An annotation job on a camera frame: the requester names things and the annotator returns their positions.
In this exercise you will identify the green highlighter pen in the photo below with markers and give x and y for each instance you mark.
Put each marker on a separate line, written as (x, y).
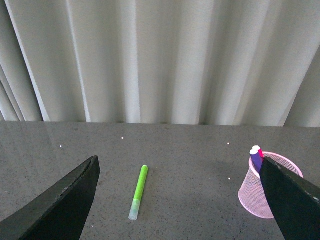
(136, 202)

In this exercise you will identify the pink mesh pen cup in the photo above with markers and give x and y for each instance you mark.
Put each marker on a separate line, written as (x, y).
(251, 193)

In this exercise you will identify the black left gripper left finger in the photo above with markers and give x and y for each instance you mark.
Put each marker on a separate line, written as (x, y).
(59, 213)

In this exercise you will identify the white pleated curtain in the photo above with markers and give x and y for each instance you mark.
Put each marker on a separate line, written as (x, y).
(189, 62)

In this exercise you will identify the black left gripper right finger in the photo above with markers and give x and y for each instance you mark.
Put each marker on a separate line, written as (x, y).
(294, 201)

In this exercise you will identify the purple highlighter pen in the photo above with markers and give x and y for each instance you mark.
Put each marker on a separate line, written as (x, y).
(256, 159)

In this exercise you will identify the pink highlighter pen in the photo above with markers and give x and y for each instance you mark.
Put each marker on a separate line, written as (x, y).
(259, 150)

